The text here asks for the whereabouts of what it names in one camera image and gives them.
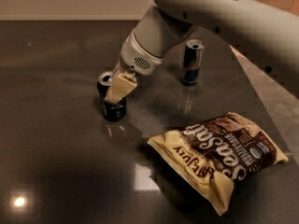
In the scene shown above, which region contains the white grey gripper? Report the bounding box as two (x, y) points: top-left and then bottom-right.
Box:
(105, 31), (164, 105)

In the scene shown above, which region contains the blue pepsi can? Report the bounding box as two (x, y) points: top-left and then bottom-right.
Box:
(97, 71), (127, 121)

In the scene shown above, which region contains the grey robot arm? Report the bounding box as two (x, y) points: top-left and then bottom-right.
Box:
(106, 0), (299, 104)

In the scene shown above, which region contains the tall blue silver energy can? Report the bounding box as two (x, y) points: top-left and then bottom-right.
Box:
(180, 39), (205, 85)

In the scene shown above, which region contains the yellow brown snack bag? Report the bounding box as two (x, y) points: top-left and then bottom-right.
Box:
(148, 112), (289, 216)

